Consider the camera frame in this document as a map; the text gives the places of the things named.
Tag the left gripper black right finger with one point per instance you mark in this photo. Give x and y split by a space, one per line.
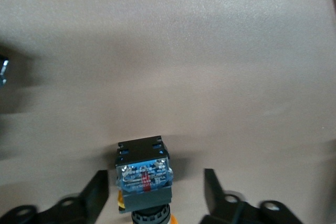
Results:
218 205

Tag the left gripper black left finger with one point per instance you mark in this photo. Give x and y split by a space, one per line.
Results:
92 200

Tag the yellow mushroom push button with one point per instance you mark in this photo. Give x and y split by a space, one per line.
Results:
143 182

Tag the green mushroom push button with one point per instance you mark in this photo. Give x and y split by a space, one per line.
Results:
3 69

